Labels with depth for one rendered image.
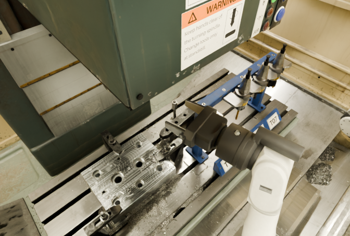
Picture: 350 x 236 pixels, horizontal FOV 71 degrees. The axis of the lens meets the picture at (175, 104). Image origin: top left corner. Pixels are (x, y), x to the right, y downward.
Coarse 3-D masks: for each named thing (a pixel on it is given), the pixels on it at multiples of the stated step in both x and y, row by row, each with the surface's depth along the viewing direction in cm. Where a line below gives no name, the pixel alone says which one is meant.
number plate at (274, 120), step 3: (273, 114) 118; (276, 114) 118; (270, 117) 116; (273, 117) 117; (276, 117) 118; (267, 120) 115; (270, 120) 116; (273, 120) 117; (276, 120) 118; (279, 120) 120; (270, 123) 116; (273, 123) 117; (276, 123) 118; (270, 126) 116; (273, 126) 117; (270, 129) 116
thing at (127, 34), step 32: (32, 0) 53; (64, 0) 37; (96, 0) 28; (128, 0) 28; (160, 0) 31; (256, 0) 47; (64, 32) 46; (96, 32) 33; (128, 32) 31; (160, 32) 34; (96, 64) 40; (128, 64) 34; (160, 64) 38; (192, 64) 44; (128, 96) 38
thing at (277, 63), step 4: (276, 56) 97; (280, 56) 95; (284, 56) 96; (276, 60) 97; (280, 60) 96; (272, 64) 100; (276, 64) 98; (280, 64) 97; (276, 68) 99; (280, 68) 99
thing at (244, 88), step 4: (244, 76) 86; (244, 80) 86; (248, 80) 85; (240, 84) 89; (244, 84) 86; (248, 84) 86; (240, 88) 89; (244, 88) 87; (248, 88) 87; (240, 92) 89; (244, 92) 88; (248, 92) 89
